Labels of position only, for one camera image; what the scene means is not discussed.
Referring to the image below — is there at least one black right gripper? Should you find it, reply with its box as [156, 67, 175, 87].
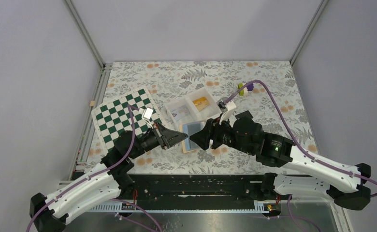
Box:
[189, 113, 255, 155]

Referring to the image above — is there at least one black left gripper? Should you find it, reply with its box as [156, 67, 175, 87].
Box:
[130, 121, 189, 160]

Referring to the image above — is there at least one beige leather card holder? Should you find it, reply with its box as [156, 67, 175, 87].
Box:
[179, 121, 205, 153]

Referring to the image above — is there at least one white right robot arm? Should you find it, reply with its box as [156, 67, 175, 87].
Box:
[189, 111, 371, 211]

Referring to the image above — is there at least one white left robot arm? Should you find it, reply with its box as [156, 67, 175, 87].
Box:
[27, 122, 188, 232]

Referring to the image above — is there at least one white VIP card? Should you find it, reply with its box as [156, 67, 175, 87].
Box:
[171, 106, 190, 121]

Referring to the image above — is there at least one orange gold card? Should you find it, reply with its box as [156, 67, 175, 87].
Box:
[192, 97, 210, 112]

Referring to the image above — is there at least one white two-compartment plastic bin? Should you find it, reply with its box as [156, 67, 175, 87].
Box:
[164, 87, 221, 129]

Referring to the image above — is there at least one green and white chessboard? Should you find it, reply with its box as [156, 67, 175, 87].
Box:
[91, 87, 169, 153]

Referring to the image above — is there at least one green white purple toy block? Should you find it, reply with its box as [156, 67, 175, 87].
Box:
[237, 83, 254, 96]

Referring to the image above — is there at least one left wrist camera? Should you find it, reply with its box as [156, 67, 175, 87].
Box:
[139, 107, 154, 128]

